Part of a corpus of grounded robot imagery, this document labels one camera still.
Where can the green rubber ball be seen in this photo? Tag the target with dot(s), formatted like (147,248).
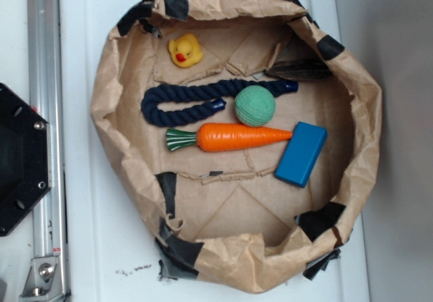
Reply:
(254,106)

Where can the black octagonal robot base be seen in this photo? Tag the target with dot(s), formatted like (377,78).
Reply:
(24,159)

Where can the blue rectangular block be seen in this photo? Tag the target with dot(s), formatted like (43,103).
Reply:
(301,154)

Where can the orange toy carrot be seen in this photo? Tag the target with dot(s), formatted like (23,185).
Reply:
(221,137)

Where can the metal corner bracket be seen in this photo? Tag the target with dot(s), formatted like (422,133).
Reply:
(44,281)

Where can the brown paper bag bin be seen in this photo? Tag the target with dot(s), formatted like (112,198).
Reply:
(224,217)

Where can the aluminium extrusion rail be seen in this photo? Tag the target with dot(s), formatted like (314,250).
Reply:
(44,54)

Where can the yellow rubber duck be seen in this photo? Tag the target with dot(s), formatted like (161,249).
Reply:
(185,51)

